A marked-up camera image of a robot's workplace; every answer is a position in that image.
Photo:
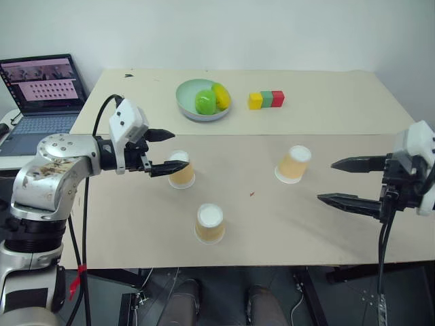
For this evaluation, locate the yellow toy fruit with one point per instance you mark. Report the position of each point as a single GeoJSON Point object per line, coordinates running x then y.
{"type": "Point", "coordinates": [221, 95]}

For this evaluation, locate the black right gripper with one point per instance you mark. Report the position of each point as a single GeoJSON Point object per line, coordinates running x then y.
{"type": "Point", "coordinates": [401, 190]}

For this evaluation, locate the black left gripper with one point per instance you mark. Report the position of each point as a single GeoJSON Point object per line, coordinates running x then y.
{"type": "Point", "coordinates": [134, 158]}

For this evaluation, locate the green cube block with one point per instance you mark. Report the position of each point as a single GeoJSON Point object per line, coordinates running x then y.
{"type": "Point", "coordinates": [267, 99]}

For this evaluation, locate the small black object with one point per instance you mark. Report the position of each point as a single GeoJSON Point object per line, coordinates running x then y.
{"type": "Point", "coordinates": [3, 128]}

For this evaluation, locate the yellow cube block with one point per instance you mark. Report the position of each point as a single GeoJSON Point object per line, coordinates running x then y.
{"type": "Point", "coordinates": [255, 101]}

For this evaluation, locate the green toy fruit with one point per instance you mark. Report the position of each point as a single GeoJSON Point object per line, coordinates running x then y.
{"type": "Point", "coordinates": [205, 102]}

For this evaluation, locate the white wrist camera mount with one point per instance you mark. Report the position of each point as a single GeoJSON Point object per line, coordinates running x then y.
{"type": "Point", "coordinates": [419, 139]}
{"type": "Point", "coordinates": [127, 122]}

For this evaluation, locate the tan paper cup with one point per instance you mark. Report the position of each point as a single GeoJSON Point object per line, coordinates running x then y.
{"type": "Point", "coordinates": [183, 176]}
{"type": "Point", "coordinates": [293, 165]}
{"type": "Point", "coordinates": [209, 224]}

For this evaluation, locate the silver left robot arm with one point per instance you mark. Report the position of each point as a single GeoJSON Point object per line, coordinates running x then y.
{"type": "Point", "coordinates": [51, 176]}

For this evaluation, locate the open grey laptop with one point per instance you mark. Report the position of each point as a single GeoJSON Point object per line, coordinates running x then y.
{"type": "Point", "coordinates": [40, 85]}

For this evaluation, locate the pale green bowl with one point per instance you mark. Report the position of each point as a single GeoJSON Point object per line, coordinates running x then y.
{"type": "Point", "coordinates": [186, 96]}

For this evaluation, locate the dark rounded shape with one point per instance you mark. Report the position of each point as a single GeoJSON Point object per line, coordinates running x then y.
{"type": "Point", "coordinates": [263, 305]}
{"type": "Point", "coordinates": [183, 302]}

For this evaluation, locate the red tape strip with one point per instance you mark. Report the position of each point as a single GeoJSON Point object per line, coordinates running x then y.
{"type": "Point", "coordinates": [79, 275]}

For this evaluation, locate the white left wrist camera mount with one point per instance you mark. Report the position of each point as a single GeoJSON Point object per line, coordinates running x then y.
{"type": "Point", "coordinates": [127, 122]}

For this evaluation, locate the red cube block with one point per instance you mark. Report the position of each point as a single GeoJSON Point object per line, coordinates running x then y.
{"type": "Point", "coordinates": [277, 98]}

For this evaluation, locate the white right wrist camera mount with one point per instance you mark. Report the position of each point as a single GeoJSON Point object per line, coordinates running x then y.
{"type": "Point", "coordinates": [419, 139]}

